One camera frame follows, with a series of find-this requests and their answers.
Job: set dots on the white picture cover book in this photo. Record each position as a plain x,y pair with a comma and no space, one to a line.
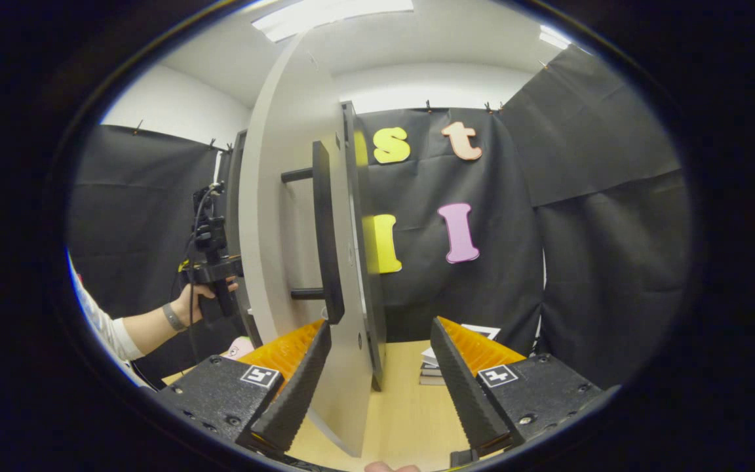
482,332

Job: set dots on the pink and green plush toy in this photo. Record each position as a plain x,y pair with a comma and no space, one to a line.
241,347

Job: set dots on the beige cabinet door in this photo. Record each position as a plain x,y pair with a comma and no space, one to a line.
266,229

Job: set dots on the black backdrop cloth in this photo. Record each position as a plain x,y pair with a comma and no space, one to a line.
580,262

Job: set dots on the large ceiling light panel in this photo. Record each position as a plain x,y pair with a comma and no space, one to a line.
325,16

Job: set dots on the small ceiling light panel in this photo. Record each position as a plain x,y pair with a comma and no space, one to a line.
553,38

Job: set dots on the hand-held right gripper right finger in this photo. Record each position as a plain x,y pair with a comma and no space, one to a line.
463,393

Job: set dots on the grey wristband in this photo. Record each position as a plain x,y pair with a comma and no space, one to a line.
173,317

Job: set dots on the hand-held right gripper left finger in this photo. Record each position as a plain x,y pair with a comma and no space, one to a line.
299,393

